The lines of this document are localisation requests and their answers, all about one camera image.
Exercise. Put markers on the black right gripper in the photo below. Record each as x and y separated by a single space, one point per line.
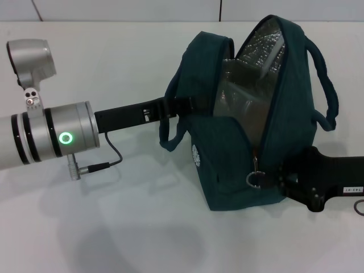
321 176

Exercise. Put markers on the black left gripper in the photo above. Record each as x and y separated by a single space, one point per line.
128 118

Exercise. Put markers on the dark teal lunch bag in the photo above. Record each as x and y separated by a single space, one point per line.
233 159

